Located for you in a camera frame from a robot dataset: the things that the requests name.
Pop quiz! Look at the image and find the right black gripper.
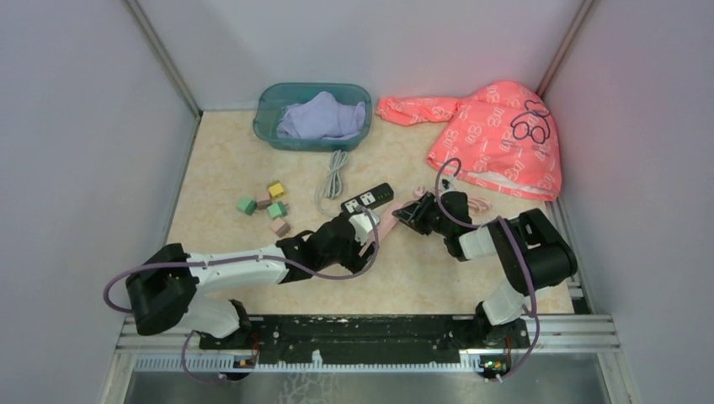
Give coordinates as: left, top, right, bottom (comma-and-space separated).
394, 193, 451, 237

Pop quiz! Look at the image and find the green charger plug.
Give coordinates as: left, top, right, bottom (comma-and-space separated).
237, 197, 257, 215
267, 201, 288, 220

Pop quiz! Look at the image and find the pink charger plug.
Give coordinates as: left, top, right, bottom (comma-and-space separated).
269, 217, 291, 237
255, 191, 272, 210

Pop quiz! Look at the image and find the pink power strip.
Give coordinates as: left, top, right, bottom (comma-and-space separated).
359, 201, 407, 257

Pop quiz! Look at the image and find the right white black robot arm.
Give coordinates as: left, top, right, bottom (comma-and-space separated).
393, 191, 578, 347

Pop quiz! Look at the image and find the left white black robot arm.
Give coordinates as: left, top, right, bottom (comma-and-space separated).
121, 211, 380, 348

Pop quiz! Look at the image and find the yellow charger plug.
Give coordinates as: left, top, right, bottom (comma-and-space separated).
267, 180, 285, 199

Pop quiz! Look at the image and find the black power strip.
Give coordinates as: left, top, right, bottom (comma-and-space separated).
340, 183, 395, 215

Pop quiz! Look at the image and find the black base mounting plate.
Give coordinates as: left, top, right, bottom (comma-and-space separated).
199, 315, 530, 365

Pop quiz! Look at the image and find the teal plastic basin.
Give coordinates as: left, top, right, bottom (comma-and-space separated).
253, 82, 372, 152

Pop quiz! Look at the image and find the coral patterned jacket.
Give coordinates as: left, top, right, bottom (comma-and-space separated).
376, 81, 562, 201

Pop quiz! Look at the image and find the lavender cloth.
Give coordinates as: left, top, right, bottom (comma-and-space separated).
276, 91, 366, 140

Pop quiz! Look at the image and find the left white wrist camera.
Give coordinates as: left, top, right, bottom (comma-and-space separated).
349, 212, 381, 244

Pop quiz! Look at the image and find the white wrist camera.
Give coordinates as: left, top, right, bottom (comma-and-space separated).
437, 177, 458, 194
349, 212, 381, 244

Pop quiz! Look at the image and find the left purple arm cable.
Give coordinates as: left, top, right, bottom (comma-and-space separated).
103, 205, 381, 313

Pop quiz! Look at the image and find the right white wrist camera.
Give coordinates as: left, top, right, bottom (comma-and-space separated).
437, 177, 458, 194

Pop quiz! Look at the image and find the grey coiled power cable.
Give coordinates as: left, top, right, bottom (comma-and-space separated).
315, 149, 350, 218

